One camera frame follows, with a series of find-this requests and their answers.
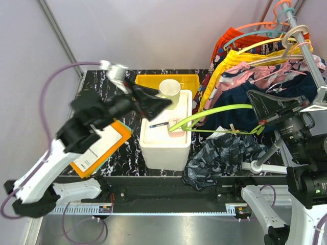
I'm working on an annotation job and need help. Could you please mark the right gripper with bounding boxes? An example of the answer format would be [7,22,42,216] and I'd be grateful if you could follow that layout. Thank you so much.
[248,87,313,161]

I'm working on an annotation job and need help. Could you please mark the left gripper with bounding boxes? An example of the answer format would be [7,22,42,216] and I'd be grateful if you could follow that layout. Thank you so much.
[95,76,174,131]

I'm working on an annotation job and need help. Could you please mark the navy blue shorts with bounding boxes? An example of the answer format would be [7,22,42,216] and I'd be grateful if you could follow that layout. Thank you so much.
[196,71,325,138]

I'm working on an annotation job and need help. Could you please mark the pink hanger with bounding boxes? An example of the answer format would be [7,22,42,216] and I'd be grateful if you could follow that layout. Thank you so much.
[246,39,313,90]

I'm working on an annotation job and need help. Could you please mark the green hanger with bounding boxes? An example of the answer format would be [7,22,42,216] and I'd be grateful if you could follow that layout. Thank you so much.
[168,104,266,135]

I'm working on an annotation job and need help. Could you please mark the dark leaf-pattern shorts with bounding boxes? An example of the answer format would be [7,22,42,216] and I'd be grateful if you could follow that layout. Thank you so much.
[182,134,268,191]

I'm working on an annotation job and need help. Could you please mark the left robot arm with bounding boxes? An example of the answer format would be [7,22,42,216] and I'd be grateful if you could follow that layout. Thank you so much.
[1,79,172,219]

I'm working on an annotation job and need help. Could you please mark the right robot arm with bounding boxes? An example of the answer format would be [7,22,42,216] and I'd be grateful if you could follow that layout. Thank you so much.
[232,90,326,244]

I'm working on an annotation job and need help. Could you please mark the pink white patterned shorts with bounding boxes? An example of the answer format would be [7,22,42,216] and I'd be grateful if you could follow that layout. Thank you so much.
[192,55,327,113]

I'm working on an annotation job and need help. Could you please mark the dark red patterned shorts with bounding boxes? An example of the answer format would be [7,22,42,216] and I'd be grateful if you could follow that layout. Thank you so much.
[192,40,289,114]

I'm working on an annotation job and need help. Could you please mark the yellow shorts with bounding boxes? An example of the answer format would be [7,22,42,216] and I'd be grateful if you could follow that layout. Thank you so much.
[198,39,314,113]

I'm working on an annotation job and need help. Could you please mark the beige hanger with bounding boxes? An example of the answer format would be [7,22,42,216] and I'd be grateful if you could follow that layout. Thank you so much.
[248,25,309,66]

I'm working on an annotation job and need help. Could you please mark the cream yellow hanger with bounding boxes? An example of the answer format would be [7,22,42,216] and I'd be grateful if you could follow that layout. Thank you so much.
[237,37,296,55]

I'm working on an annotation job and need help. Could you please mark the teal hanger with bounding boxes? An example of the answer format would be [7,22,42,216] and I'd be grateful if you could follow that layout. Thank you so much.
[224,7,296,47]

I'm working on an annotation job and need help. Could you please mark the orange red shorts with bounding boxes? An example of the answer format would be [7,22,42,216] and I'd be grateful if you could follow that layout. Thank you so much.
[209,27,284,72]

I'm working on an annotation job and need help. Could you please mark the orange hanger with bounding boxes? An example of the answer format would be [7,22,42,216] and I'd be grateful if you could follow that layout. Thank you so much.
[235,0,292,31]

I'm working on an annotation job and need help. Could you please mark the blue pen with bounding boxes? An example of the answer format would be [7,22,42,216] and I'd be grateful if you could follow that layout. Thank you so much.
[149,121,169,128]

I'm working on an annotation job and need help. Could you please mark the yellow green mug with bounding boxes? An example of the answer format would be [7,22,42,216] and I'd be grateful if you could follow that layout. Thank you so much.
[157,79,181,110]

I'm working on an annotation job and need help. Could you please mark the wooden clothespin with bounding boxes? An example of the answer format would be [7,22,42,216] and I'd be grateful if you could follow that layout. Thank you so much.
[229,124,241,135]

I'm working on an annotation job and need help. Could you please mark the yellow plastic bin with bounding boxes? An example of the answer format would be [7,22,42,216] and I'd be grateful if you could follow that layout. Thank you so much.
[135,74,200,98]

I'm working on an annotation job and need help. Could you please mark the pink small box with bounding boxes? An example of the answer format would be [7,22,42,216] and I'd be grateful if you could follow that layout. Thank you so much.
[168,118,185,138]

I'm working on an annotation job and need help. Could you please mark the orange spiral notebook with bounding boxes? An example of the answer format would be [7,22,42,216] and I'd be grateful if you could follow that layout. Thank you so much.
[71,120,132,178]

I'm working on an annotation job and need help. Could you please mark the white foam box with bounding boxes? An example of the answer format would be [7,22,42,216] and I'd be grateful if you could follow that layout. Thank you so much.
[139,90,193,171]

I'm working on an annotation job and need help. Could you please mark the metal clothes rack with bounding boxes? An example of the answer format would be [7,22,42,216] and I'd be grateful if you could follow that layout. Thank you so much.
[242,3,326,174]

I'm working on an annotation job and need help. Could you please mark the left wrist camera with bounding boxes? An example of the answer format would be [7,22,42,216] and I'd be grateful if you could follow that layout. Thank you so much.
[100,60,129,94]

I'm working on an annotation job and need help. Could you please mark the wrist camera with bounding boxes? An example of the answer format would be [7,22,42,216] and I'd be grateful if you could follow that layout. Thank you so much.
[100,60,129,94]
[301,85,326,112]

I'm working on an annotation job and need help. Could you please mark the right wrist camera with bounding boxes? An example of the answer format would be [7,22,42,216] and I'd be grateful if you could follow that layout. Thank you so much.
[301,85,326,112]

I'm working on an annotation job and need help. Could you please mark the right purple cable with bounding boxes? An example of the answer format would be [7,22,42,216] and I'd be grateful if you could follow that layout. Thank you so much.
[259,183,277,212]

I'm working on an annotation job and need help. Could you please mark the purple cable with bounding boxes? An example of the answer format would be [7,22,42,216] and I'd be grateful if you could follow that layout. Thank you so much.
[0,61,103,220]
[259,183,277,212]

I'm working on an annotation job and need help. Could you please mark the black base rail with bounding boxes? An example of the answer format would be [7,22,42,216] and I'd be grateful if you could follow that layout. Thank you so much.
[52,176,256,205]

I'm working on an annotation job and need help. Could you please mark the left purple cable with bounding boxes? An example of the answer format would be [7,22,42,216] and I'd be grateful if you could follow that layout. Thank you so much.
[0,61,103,220]

